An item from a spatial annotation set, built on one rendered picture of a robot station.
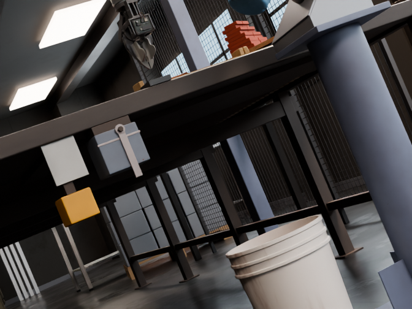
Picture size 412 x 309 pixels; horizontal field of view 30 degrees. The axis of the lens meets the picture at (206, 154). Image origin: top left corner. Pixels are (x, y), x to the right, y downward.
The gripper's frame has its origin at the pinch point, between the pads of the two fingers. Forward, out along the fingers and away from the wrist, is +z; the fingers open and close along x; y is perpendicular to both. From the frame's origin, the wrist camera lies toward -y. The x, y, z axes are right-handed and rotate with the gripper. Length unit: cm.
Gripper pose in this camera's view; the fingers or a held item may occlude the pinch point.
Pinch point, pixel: (148, 65)
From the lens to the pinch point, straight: 238.0
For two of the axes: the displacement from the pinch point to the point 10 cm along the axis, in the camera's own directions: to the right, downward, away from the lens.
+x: 8.3, -3.3, 4.5
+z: 3.9, 9.2, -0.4
